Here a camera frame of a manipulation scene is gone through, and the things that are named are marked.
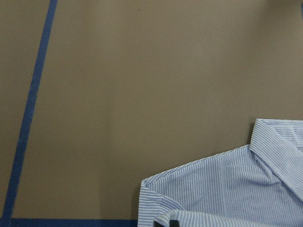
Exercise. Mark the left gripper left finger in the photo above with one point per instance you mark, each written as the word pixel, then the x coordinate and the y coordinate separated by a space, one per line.
pixel 156 224

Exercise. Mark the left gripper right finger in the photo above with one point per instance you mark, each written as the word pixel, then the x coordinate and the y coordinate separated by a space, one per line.
pixel 173 223

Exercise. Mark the blue white striped shirt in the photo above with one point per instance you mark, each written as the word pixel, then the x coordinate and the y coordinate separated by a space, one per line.
pixel 257 185

